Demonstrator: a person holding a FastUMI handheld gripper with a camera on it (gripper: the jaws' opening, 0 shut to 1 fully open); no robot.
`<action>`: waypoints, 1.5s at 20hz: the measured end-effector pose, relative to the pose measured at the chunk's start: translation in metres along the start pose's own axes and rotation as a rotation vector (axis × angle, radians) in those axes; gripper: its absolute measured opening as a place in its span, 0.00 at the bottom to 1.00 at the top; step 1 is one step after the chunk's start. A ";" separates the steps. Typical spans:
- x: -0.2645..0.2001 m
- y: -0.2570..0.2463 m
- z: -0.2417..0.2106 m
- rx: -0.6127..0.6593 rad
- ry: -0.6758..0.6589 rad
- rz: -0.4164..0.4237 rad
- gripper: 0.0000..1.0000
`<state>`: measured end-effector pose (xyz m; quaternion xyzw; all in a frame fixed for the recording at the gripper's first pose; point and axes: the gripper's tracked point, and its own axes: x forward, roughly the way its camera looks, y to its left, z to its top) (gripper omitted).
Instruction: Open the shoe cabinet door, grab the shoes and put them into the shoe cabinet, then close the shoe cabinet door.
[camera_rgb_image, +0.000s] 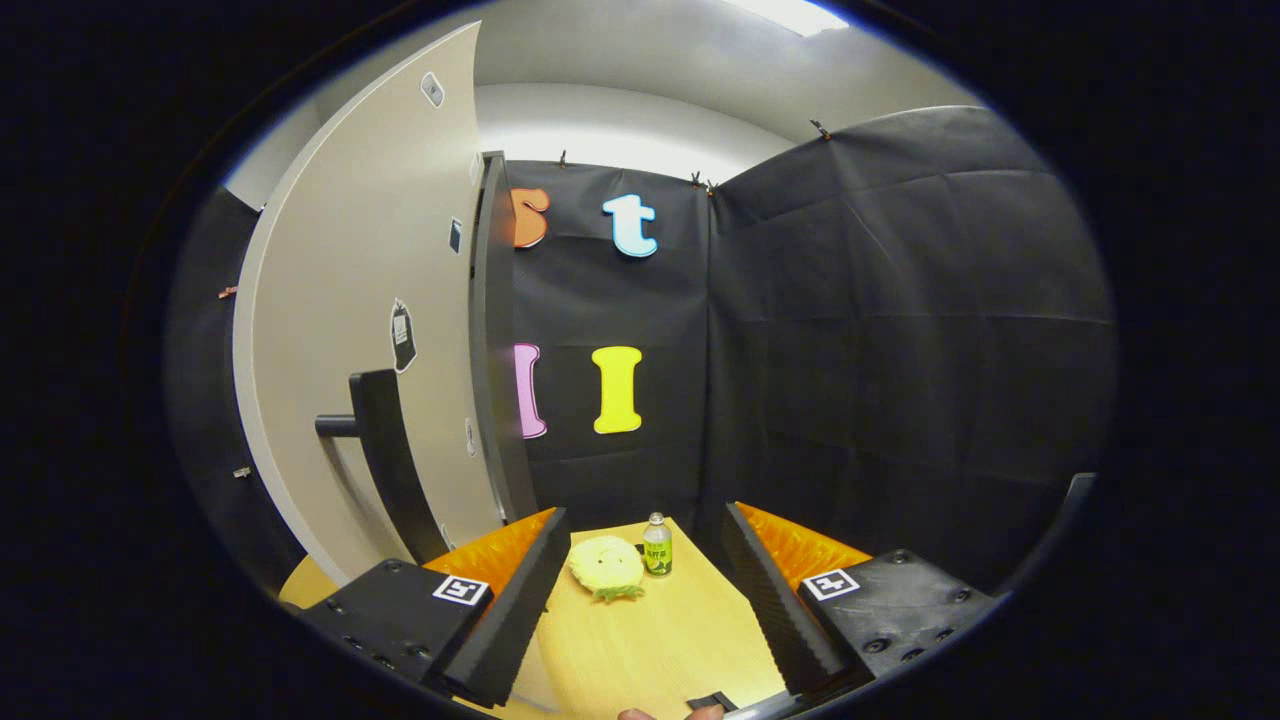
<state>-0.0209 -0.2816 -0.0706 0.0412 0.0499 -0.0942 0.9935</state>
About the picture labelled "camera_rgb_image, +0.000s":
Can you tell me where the grey shoe cabinet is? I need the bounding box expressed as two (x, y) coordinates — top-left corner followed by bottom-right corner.
(468, 150), (541, 526)

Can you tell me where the beige shoe cabinet door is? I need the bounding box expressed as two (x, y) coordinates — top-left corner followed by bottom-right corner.
(232, 20), (506, 586)

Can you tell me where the long ceiling light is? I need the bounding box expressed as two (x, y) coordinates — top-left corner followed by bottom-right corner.
(720, 0), (851, 39)

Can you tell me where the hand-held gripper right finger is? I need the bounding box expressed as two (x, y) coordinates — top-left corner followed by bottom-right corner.
(720, 501), (1004, 704)

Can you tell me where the black cabinet door handle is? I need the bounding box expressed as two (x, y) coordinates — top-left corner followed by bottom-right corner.
(315, 368), (451, 566)

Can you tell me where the green drink bottle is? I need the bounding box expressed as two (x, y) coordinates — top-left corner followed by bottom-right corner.
(642, 512), (674, 579)

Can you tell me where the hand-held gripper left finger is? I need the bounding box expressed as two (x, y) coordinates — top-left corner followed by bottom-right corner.
(298, 506), (573, 709)

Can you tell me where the black backdrop cloth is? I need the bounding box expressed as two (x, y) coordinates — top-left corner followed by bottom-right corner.
(165, 105), (1119, 601)

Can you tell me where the yellow plush toy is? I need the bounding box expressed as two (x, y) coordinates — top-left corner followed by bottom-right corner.
(567, 535), (647, 605)

